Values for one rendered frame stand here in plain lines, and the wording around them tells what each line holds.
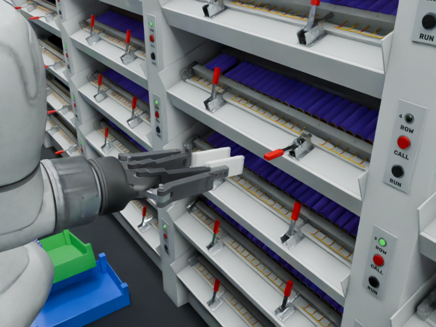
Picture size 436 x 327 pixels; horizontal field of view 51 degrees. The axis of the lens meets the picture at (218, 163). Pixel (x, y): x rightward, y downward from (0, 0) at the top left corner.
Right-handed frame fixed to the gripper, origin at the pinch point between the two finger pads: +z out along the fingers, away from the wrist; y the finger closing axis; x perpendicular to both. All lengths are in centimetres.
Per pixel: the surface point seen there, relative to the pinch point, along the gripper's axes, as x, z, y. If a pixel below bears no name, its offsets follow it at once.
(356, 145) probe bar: 3.5, 21.0, 9.0
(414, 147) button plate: 9.4, 14.1, 22.1
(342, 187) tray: -2.0, 16.2, 11.7
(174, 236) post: -47, 22, -44
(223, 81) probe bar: 3.7, 21.7, -29.3
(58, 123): -56, 28, -169
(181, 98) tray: -2.2, 16.3, -37.3
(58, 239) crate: -74, 4, -97
